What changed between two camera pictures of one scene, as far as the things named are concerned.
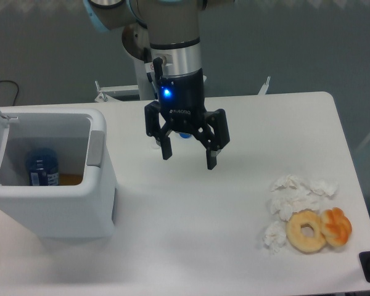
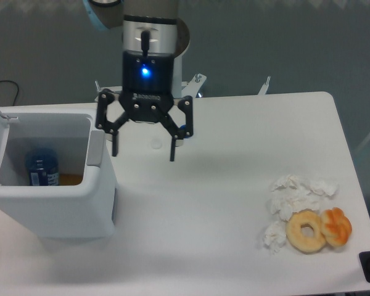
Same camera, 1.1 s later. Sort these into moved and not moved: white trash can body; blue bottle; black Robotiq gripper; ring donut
Moved: black Robotiq gripper
Not moved: blue bottle; white trash can body; ring donut
